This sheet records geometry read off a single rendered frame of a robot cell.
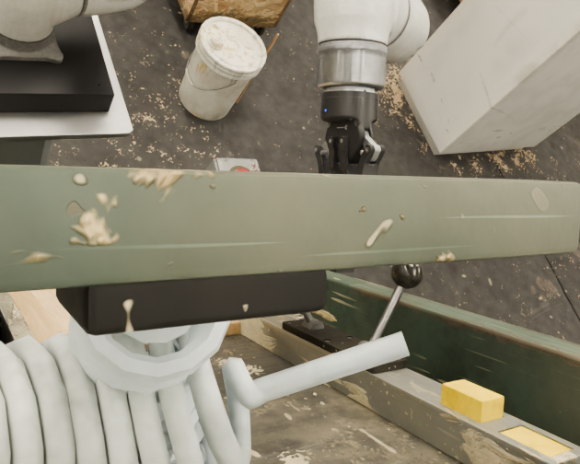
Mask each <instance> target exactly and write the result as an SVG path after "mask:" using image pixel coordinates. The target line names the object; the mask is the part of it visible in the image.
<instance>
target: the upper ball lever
mask: <svg viewBox="0 0 580 464"><path fill-rule="evenodd" d="M391 277H392V279H393V281H394V283H395V284H396V287H395V289H394V291H393V294H392V296H391V298H390V300H389V302H388V304H387V306H386V308H385V310H384V312H383V314H382V316H381V318H380V320H379V322H378V324H377V327H376V329H375V331H374V333H373V335H372V337H371V339H370V342H371V341H373V340H376V339H379V338H381V336H382V334H383V332H384V330H385V328H386V327H387V325H388V323H389V319H390V317H391V315H392V313H393V311H394V309H395V307H396V306H397V304H398V302H399V300H400V297H401V294H402V292H403V290H404V288H405V289H411V288H414V287H416V286H417V285H418V284H419V283H420V282H421V281H422V279H423V266H422V264H421V263H418V264H405V265H393V266H392V268H391Z"/></svg>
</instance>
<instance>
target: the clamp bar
mask: <svg viewBox="0 0 580 464"><path fill-rule="evenodd" d="M326 282H327V274H326V271H309V272H295V273H269V274H256V275H242V276H229V277H215V278H203V279H189V280H176V281H162V282H149V283H135V284H109V285H97V286H87V287H73V288H60V289H56V297H57V299H58V301H59V303H60V304H61V305H62V306H63V307H64V308H65V310H66V311H67V312H68V313H69V314H70V323H69V341H68V349H69V350H70V352H71V353H72V354H73V355H74V356H75V357H76V358H77V359H78V361H79V362H80V364H81V366H82V367H83V369H84V371H85V372H86V374H87V375H88V376H89V377H90V378H91V379H92V380H93V382H94V386H96V381H97V379H100V380H102V381H103V382H104V383H106V384H107V385H109V386H110V387H112V388H113V389H121V390H122V391H124V392H125V393H126V394H127V398H128V390H130V391H137V392H144V393H148V392H152V391H154V392H155V393H156V398H157V407H158V411H159V416H160V421H161V424H162V429H163V433H164V437H165V440H166V445H167V449H168V455H169V460H170V464H177V461H176V459H175V455H174V451H173V448H172V445H171V442H170V438H169V435H168V429H167V426H166V422H165V418H164V414H163V411H162V407H161V403H160V399H159V396H158V390H159V389H163V388H167V387H170V386H173V385H177V384H179V383H180V382H181V381H182V384H183V387H184V391H185V394H186V398H187V402H188V405H189V409H190V413H191V418H192V422H193V425H194V429H195V433H196V435H197V439H198V442H199V446H200V449H201V452H202V455H203V461H206V453H205V450H204V447H203V444H200V442H201V440H202V439H203V436H204V434H203V429H202V427H201V426H200V424H199V422H198V419H199V417H198V414H197V411H196V408H195V404H194V401H193V397H192V394H191V389H190V386H189V382H188V379H187V376H188V375H190V374H192V373H193V372H195V371H196V370H197V369H198V368H199V367H200V366H201V365H203V364H204V363H205V362H206V361H207V360H208V359H209V358H210V357H212V356H213V355H214V354H215V353H216V352H217V351H218V350H219V348H220V345H221V343H222V341H223V339H224V337H225V334H226V331H227V328H228V326H229V323H230V321H232V320H241V319H256V318H265V317H273V316H282V315H290V314H298V313H307V312H315V311H319V310H321V309H323V308H324V306H325V303H326ZM187 331H188V335H189V338H188V340H187V342H186V344H185V346H184V348H183V349H182V350H180V345H179V336H181V335H182V334H184V333H186V332H187ZM115 333H124V334H126V335H129V336H131V337H133V338H135V339H136V340H138V341H140V342H143V343H145V344H147V343H148V342H169V341H171V340H172V341H173V345H174V349H175V353H173V354H167V355H163V356H159V357H154V356H150V355H149V353H148V352H146V355H143V354H134V353H132V352H130V351H129V350H127V349H126V348H125V347H123V346H122V345H121V344H119V343H118V342H116V341H115V340H114V339H112V334H115ZM28 335H30V336H31V337H32V338H33V339H35V337H34V335H33V333H32V332H31V330H30V328H29V326H28V324H27V322H26V321H25V320H24V318H23V316H22V315H21V313H20V311H19V309H18V308H17V305H16V303H15V302H14V300H13V298H12V296H11V295H10V294H9V292H6V293H0V342H2V343H3V344H7V343H10V342H12V341H15V340H17V339H20V338H23V337H25V336H28ZM35 340H36V339H35ZM36 341H37V340H36Z"/></svg>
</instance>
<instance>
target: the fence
mask: <svg viewBox="0 0 580 464"><path fill-rule="evenodd" d="M289 320H298V319H297V318H294V317H292V316H290V315H282V316H273V317H265V318H256V319H241V320H239V322H240V333H241V334H242V335H244V336H246V337H248V338H249V339H251V340H253V341H254V342H256V343H258V344H259V345H261V346H263V347H264V348H266V349H268V350H270V351H271V352H273V353H275V354H277V355H279V356H281V357H282V358H283V359H285V360H286V361H288V362H290V363H292V364H293V365H301V364H304V363H307V362H310V361H313V360H316V359H319V358H321V357H324V356H327V355H330V354H332V353H330V352H328V351H326V350H324V349H322V348H320V347H318V346H317V345H315V344H313V343H311V342H308V341H306V340H304V339H302V338H300V337H298V336H296V335H294V334H293V333H291V332H289V331H286V330H284V329H283V321H289ZM326 384H328V385H330V386H331V387H333V388H335V389H337V390H339V391H340V392H341V393H343V394H345V395H347V396H348V397H350V398H352V399H353V400H356V401H358V402H359V403H361V404H363V405H364V406H366V407H367V408H369V409H370V410H372V411H374V412H376V413H378V414H380V415H381V416H383V417H385V418H386V419H388V420H390V421H392V422H393V423H395V424H396V425H398V426H400V427H402V428H403V429H405V430H407V431H408V432H410V433H412V434H414V435H416V436H418V437H419V438H421V439H422V440H424V441H425V442H427V443H429V444H430V445H432V446H434V447H436V448H438V449H440V450H441V451H443V452H445V453H447V454H448V455H449V456H451V457H452V458H455V459H457V460H458V461H460V462H462V463H463V464H580V447H579V446H577V445H575V444H573V443H571V442H568V441H566V440H564V439H562V438H560V437H558V436H556V435H553V434H550V433H548V432H546V431H544V430H542V429H539V428H538V427H536V426H534V425H532V424H529V423H526V422H524V421H522V420H519V419H517V418H516V417H514V416H512V415H509V414H507V413H505V412H503V417H502V418H498V419H495V420H491V421H488V422H485V423H479V422H477V421H475V420H473V419H471V418H470V417H468V416H465V415H463V414H461V413H459V412H456V411H454V410H452V409H450V408H448V407H447V406H445V405H443V404H441V392H442V384H440V383H438V382H436V381H434V380H432V379H430V378H428V377H425V376H422V375H420V374H418V373H416V372H414V371H411V370H410V369H408V368H402V369H398V370H393V371H388V372H383V373H377V374H372V373H370V372H368V371H366V370H364V371H361V372H358V373H354V374H351V375H349V376H346V377H341V378H338V379H335V380H332V381H330V382H327V383H326ZM520 426H523V427H525V428H527V429H528V430H530V431H533V432H535V433H537V434H539V435H542V436H545V437H547V438H549V439H550V440H552V441H554V442H557V443H559V444H561V445H563V446H565V447H568V448H571V449H572V450H569V451H566V452H563V453H561V454H558V455H556V456H553V457H548V456H546V455H544V454H542V453H540V452H539V451H537V450H535V449H533V448H531V447H528V446H526V445H523V444H521V443H519V442H517V441H516V440H514V439H512V438H510V437H508V436H506V435H503V434H501V432H504V431H507V430H511V429H514V428H518V427H520Z"/></svg>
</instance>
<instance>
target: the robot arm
mask: <svg viewBox="0 0 580 464"><path fill-rule="evenodd" d="M144 1H145V0H0V61H1V60H10V61H40V62H50V63H53V64H60V63H61V62H62V61H63V58H64V56H63V54H62V52H61V51H60V49H59V47H58V44H57V41H56V38H55V35H54V31H53V27H55V26H57V25H59V24H61V23H63V22H65V21H66V20H69V19H71V18H73V17H80V16H97V15H105V14H111V13H117V12H121V11H125V10H129V9H132V8H135V7H137V6H139V5H141V4H142V3H143V2H144ZM314 22H315V26H316V30H317V34H318V50H317V55H318V70H317V86H318V88H320V89H322V90H326V92H322V93H321V111H320V118H321V119H322V120H323V121H324V122H327V124H328V129H327V132H326V135H325V140H326V141H325V142H324V143H323V145H316V146H315V148H314V152H315V155H316V158H317V161H318V168H319V174H350V175H377V173H378V168H379V164H380V162H381V159H382V157H383V156H384V154H385V152H386V148H385V146H383V145H377V144H376V143H375V142H374V141H373V132H372V128H371V123H374V122H376V121H377V119H378V102H379V94H378V93H375V92H376V91H380V90H382V89H384V87H385V82H386V65H387V63H388V64H395V63H401V62H404V61H407V60H409V59H411V57H412V56H413V55H414V54H416V53H417V52H418V51H419V50H420V49H421V48H422V47H423V46H424V44H425V42H426V40H427V38H428V34H429V27H430V24H429V17H428V13H427V10H426V8H425V6H424V5H423V3H422V1H421V0H314ZM337 163H340V164H337ZM355 164H356V165H355Z"/></svg>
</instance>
